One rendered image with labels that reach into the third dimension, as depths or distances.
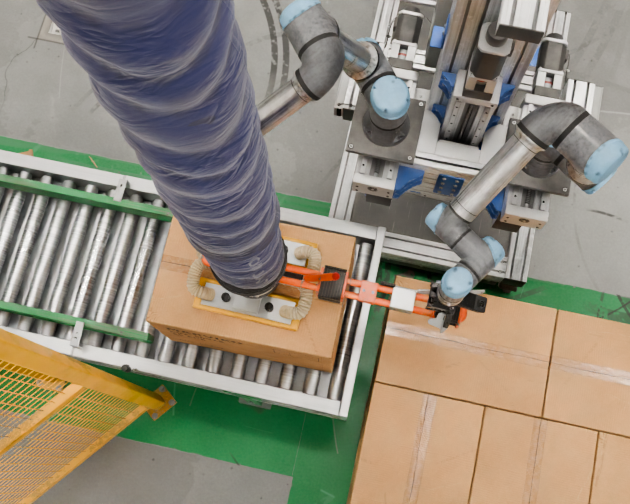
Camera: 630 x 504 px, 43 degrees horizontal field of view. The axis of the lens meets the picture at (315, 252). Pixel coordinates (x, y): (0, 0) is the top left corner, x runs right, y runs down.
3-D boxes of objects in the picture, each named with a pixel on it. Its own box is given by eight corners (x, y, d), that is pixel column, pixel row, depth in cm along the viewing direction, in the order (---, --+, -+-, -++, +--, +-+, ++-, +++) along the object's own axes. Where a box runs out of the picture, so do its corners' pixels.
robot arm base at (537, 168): (519, 129, 259) (526, 116, 250) (566, 138, 258) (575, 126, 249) (511, 172, 256) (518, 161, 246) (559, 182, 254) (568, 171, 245)
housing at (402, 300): (388, 310, 244) (389, 307, 240) (392, 288, 246) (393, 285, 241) (411, 315, 243) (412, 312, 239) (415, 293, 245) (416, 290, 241)
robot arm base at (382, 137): (368, 99, 263) (369, 85, 254) (413, 108, 262) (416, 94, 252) (358, 141, 260) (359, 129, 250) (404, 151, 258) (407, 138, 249)
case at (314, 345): (170, 340, 294) (145, 320, 255) (196, 236, 304) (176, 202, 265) (332, 373, 289) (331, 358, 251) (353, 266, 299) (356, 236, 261)
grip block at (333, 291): (315, 298, 245) (314, 294, 240) (322, 268, 248) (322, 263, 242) (342, 305, 245) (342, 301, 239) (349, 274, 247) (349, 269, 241)
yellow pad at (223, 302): (192, 307, 256) (190, 304, 251) (201, 277, 258) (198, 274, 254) (297, 332, 253) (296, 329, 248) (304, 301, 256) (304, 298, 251)
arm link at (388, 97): (379, 136, 249) (382, 117, 236) (360, 100, 253) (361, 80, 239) (414, 120, 250) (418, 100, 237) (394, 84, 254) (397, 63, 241)
